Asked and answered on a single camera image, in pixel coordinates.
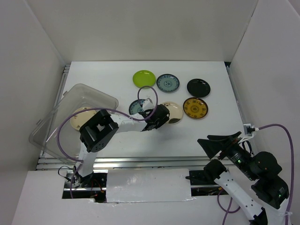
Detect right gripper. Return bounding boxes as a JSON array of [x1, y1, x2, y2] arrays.
[[196, 129, 257, 179]]

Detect cream plate with flower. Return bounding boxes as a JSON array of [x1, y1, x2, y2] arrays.
[[162, 101, 183, 124]]

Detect blue patterned plate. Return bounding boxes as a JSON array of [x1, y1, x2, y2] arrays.
[[128, 99, 145, 115], [156, 74, 180, 93]]

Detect yellow brown patterned plate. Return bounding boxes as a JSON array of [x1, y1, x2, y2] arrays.
[[183, 97, 209, 120]]

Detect black plate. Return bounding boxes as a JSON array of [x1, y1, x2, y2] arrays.
[[187, 78, 211, 98]]

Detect cream plate with small motifs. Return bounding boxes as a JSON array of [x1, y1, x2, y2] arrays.
[[70, 110, 97, 131]]

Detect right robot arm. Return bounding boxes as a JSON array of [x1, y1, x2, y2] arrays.
[[197, 132, 290, 225]]

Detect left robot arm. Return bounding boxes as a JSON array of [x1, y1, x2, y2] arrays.
[[73, 105, 170, 187]]

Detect clear plastic bin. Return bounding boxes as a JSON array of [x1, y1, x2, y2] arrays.
[[29, 84, 119, 165]]

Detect green plate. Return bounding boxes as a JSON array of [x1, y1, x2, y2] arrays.
[[133, 70, 156, 88]]

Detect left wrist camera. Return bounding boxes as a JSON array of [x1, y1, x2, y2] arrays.
[[142, 98, 155, 111]]

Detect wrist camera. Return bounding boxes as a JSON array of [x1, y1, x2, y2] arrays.
[[240, 123, 259, 142], [142, 98, 155, 111]]

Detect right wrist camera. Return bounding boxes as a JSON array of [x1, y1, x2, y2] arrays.
[[240, 123, 259, 142]]

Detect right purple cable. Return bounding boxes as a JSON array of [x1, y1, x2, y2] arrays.
[[217, 123, 295, 225]]

